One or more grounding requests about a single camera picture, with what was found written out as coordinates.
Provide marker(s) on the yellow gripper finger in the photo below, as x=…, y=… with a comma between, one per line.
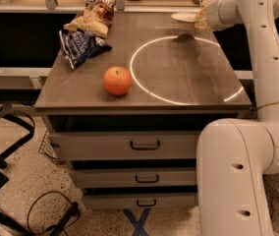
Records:
x=202, y=25
x=201, y=14

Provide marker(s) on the white paper bowl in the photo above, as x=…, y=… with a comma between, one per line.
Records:
x=185, y=20

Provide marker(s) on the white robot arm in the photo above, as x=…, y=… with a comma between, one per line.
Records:
x=232, y=155

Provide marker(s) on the red apple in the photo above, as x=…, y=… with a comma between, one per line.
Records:
x=117, y=81

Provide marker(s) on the brown crumpled chip bag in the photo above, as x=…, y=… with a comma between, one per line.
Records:
x=97, y=17

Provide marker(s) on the grey drawer cabinet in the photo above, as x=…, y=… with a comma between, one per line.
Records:
x=127, y=121

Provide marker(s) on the blue chip bag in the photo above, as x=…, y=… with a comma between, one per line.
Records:
x=80, y=46

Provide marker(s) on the top grey drawer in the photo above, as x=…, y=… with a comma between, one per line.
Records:
x=123, y=145

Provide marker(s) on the grey drawer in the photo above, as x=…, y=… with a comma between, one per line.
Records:
x=123, y=145
x=133, y=177
x=140, y=201

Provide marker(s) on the middle grey drawer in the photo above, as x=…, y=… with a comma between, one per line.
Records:
x=133, y=177

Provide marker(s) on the bottom grey drawer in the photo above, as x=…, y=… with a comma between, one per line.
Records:
x=140, y=201

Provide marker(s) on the blue tape cross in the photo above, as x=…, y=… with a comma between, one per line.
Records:
x=138, y=223

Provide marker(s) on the wire mesh basket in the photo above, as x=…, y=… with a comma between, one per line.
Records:
x=47, y=150

